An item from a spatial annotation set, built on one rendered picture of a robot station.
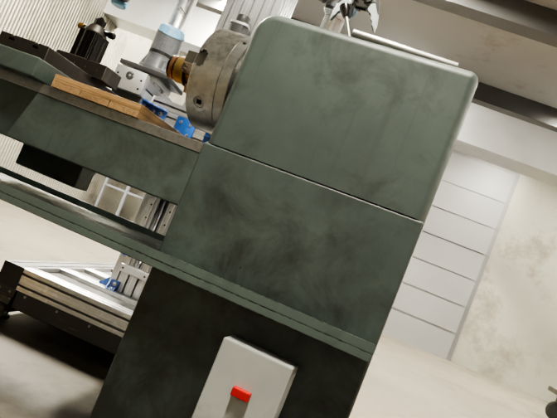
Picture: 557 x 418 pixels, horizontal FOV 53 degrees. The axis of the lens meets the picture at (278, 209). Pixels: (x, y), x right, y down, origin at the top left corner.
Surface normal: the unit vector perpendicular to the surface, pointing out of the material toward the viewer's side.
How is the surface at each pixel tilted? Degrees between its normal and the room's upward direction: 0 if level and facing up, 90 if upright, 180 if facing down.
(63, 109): 90
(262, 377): 90
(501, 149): 90
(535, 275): 90
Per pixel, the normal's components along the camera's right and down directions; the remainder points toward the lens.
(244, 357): -0.21, -0.14
